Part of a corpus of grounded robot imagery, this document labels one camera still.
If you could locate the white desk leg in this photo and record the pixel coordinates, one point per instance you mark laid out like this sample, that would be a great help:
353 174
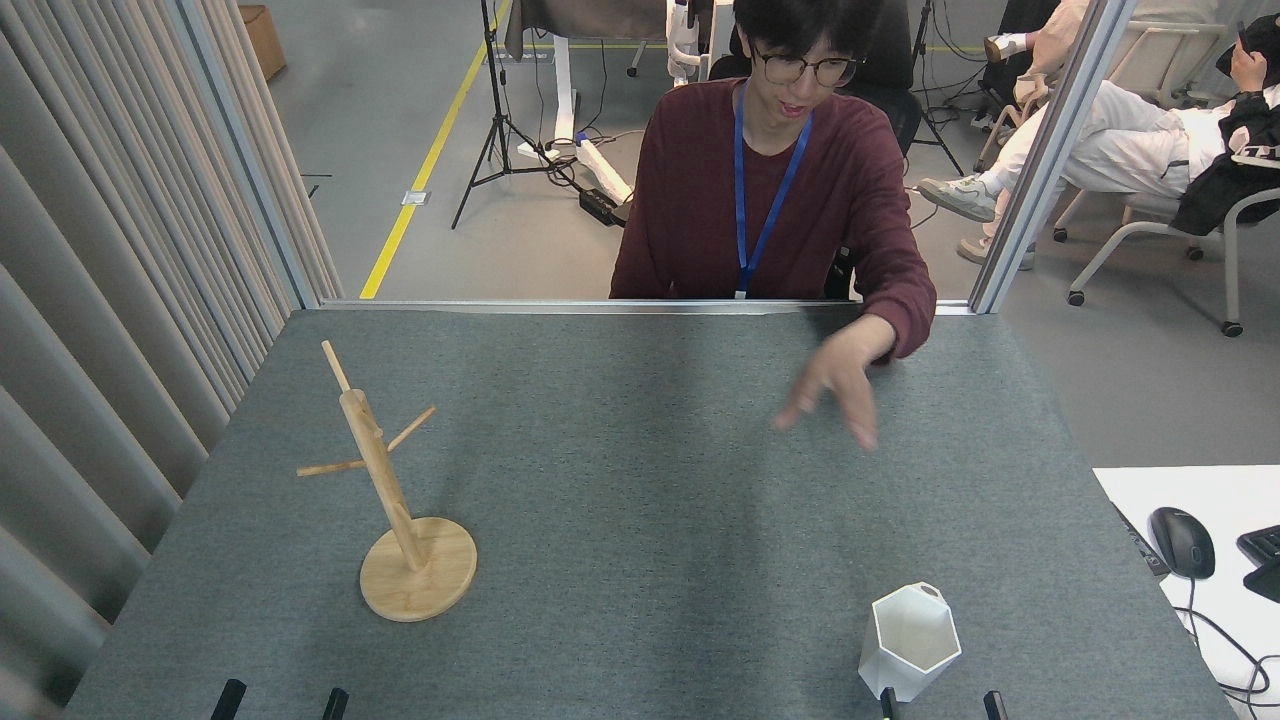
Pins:
564 90

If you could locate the wooden cup rack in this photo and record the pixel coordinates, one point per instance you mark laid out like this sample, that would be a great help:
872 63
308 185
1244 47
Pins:
385 480

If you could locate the white wheeled stand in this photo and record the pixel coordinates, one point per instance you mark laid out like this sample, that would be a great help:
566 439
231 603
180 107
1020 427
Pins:
683 40

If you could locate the white side table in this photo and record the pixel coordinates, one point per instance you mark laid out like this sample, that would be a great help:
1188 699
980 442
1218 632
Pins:
1200 490

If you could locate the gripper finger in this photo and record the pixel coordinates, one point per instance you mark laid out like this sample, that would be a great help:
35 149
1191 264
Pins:
335 705
228 700
995 707
887 706

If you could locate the white hexagonal cup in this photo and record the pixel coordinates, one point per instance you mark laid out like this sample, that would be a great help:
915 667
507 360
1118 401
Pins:
905 630

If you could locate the brown cardboard box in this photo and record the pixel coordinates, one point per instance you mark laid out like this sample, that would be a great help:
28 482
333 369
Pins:
264 40

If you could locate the black-rimmed glasses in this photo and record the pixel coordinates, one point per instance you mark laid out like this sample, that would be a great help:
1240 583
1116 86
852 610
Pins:
800 68

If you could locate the beige pleated curtain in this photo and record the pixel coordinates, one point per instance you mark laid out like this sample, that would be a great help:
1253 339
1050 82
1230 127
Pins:
100 250

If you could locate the black computer mouse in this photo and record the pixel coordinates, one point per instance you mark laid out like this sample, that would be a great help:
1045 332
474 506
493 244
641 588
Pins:
1182 540

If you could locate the metal floor plate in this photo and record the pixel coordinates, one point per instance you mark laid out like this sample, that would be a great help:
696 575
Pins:
415 198

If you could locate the black keyboard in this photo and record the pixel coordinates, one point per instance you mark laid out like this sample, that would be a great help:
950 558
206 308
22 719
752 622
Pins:
1262 560

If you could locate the white armchair on wheels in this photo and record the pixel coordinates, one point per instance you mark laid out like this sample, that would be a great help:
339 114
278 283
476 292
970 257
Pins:
1232 260

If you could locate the person's left hand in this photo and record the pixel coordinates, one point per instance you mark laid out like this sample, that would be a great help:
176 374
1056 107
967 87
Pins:
845 375

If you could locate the seated person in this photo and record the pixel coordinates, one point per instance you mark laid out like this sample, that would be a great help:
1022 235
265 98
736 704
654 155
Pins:
1040 50
1130 140

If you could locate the black tripod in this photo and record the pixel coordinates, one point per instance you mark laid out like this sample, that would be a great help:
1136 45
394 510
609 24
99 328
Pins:
921 60
493 80

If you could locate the flat black bar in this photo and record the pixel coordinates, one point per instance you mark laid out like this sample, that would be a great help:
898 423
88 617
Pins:
1142 545

